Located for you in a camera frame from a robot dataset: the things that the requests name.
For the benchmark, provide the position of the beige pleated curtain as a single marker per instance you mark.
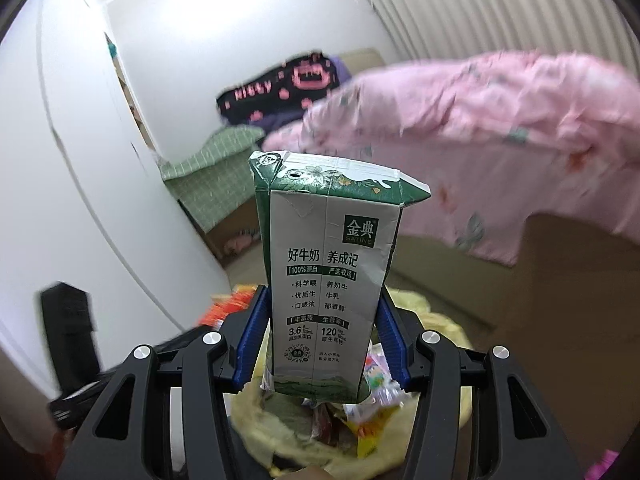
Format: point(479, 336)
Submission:
point(500, 5)

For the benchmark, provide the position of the black blanket with pink print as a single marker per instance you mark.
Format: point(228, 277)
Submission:
point(280, 85)

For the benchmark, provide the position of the pink snack wrapper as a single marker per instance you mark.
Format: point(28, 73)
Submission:
point(380, 370)

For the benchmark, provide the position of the green checked cloth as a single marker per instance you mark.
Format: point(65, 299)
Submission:
point(215, 170)

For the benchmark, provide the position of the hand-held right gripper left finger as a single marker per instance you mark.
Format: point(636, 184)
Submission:
point(255, 330)

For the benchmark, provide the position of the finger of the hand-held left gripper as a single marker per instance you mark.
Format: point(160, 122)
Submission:
point(175, 344)

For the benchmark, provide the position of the green and white milk carton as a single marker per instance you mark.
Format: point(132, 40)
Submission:
point(325, 285)

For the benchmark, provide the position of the cardboard box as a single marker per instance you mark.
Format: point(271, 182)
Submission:
point(235, 230)

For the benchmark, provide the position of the orange and white snack packet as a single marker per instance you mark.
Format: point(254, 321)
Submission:
point(230, 307)

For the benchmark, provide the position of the yellow plastic bag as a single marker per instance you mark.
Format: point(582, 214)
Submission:
point(280, 422)

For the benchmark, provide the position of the pink floral quilt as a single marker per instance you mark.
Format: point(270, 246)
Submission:
point(475, 110)

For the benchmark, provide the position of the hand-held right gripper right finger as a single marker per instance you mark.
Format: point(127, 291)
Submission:
point(392, 340)

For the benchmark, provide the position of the purple cloth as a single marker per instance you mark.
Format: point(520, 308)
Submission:
point(272, 121)

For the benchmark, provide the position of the yellow and red snack packet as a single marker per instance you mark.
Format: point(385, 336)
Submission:
point(370, 427)

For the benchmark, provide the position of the white wardrobe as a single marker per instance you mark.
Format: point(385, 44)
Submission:
point(90, 185)

